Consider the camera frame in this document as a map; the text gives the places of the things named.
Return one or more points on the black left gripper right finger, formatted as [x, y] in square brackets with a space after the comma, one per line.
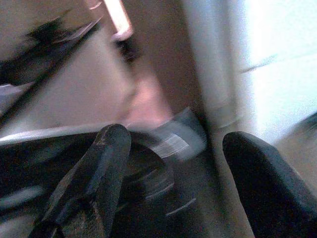
[267, 183]

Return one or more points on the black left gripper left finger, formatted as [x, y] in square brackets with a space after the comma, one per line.
[104, 163]

